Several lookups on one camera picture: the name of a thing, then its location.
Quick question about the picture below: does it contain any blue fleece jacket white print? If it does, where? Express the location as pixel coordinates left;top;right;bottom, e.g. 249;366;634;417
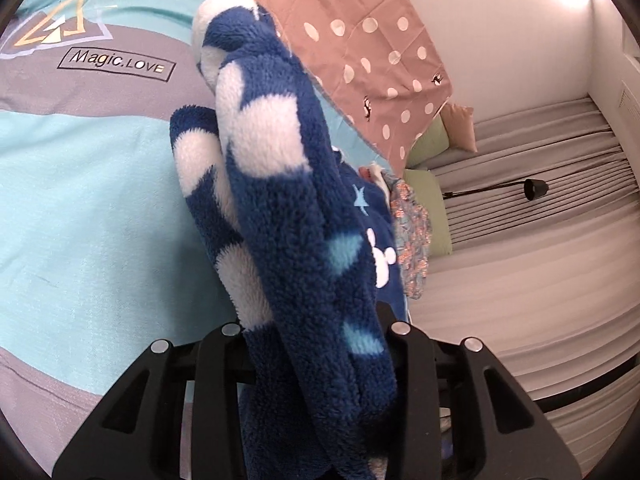
169;0;413;480

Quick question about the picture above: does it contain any black floor lamp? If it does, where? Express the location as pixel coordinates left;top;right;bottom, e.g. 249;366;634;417
440;177;550;203

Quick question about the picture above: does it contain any teal and grey bed sheet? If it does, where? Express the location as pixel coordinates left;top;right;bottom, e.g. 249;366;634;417
0;0;396;480

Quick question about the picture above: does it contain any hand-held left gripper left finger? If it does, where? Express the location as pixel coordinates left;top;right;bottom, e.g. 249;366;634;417
52;322;251;480

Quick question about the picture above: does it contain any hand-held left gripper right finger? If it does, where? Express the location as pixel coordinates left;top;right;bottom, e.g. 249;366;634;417
375;302;583;480

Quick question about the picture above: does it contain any grey curtain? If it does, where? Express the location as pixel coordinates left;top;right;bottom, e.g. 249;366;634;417
410;95;640;451

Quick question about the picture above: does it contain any white air vent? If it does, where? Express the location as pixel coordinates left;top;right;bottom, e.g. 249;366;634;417
619;80;640;111

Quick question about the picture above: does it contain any tan pillow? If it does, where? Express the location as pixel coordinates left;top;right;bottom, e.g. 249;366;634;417
440;102;478;153

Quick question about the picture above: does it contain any floral patterned cloth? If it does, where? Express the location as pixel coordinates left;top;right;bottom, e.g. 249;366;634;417
367;162;433;301

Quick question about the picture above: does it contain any pink polka-dot cloth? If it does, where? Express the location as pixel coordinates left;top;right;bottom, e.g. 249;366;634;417
167;0;455;173

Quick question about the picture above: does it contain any green pillow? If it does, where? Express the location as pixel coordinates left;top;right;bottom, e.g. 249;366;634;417
402;169;453;258
407;115;451;168

